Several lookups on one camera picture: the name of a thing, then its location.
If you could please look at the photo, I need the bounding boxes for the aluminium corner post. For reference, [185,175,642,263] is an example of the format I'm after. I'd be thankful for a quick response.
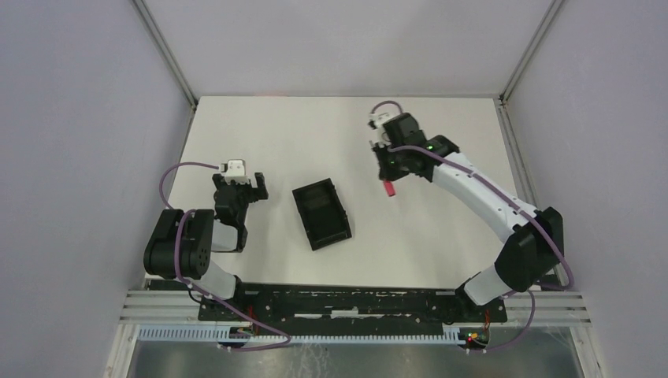
[499,0,567,104]
[130,0,199,112]

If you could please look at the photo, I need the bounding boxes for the red handled black screwdriver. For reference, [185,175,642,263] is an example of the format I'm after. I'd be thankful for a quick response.
[383,180,396,198]

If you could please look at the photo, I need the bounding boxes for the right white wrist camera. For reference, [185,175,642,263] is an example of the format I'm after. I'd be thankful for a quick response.
[367,113,392,130]

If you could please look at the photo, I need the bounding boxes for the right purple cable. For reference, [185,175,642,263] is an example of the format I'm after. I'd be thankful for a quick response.
[369,100,575,354]

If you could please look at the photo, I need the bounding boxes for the black plastic bin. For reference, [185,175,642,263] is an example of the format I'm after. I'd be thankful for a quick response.
[292,178,353,251]

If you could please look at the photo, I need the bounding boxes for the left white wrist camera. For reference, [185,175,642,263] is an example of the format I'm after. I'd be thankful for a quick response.
[219,159,251,185]

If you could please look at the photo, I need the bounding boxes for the aluminium frame rail front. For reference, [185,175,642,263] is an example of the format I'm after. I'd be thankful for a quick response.
[119,291,592,328]

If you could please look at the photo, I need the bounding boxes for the left aluminium corner post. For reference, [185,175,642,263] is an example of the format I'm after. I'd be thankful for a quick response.
[130,0,199,112]

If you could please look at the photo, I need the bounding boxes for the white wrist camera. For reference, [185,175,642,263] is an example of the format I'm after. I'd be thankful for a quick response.
[219,159,251,185]
[367,113,392,130]

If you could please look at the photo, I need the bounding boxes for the right aluminium corner post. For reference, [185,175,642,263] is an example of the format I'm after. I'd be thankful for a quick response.
[499,0,567,104]

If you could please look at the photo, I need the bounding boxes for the white slotted cable duct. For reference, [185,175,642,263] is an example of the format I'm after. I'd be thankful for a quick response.
[138,325,465,346]

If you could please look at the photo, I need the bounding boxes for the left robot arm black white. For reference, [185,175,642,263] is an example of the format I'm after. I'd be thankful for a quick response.
[143,172,269,300]

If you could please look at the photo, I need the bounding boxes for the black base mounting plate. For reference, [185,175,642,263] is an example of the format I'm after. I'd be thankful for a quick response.
[228,283,507,337]

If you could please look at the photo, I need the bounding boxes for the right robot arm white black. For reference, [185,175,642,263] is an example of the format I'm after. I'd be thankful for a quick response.
[369,113,565,306]

